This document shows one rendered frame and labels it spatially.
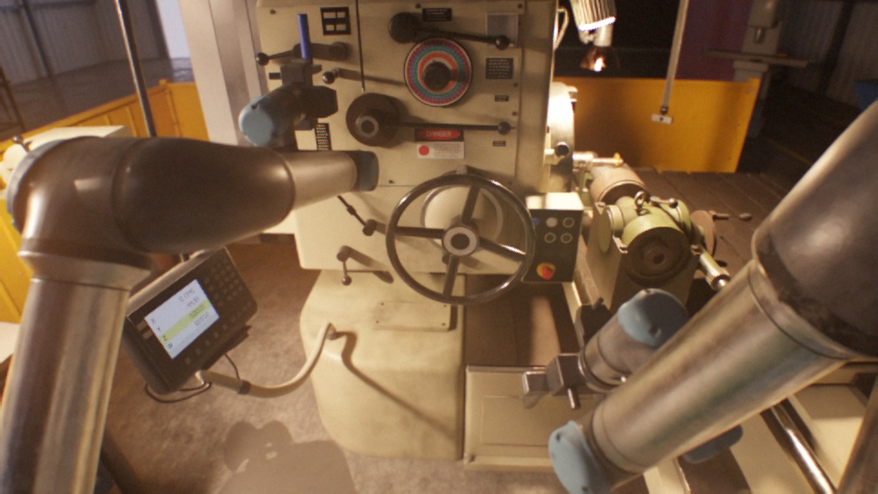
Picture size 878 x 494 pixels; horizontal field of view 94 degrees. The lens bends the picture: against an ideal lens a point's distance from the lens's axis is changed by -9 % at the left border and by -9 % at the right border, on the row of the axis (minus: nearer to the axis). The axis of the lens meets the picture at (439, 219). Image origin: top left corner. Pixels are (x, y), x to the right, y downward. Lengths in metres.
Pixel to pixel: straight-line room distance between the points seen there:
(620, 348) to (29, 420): 0.61
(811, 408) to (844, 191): 1.65
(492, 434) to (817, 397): 1.18
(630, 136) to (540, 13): 2.87
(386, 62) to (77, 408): 0.98
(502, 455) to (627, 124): 2.74
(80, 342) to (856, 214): 0.56
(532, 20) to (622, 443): 0.98
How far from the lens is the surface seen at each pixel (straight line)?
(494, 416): 1.98
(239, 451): 2.47
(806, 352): 0.31
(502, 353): 1.82
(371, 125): 1.18
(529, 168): 1.29
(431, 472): 2.23
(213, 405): 2.72
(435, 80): 1.11
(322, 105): 0.91
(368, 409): 2.03
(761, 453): 1.68
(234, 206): 0.46
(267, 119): 0.79
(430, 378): 1.84
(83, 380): 0.51
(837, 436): 1.86
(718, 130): 4.27
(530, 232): 1.10
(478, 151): 1.26
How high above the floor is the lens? 1.89
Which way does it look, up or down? 28 degrees down
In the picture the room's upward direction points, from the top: 1 degrees counter-clockwise
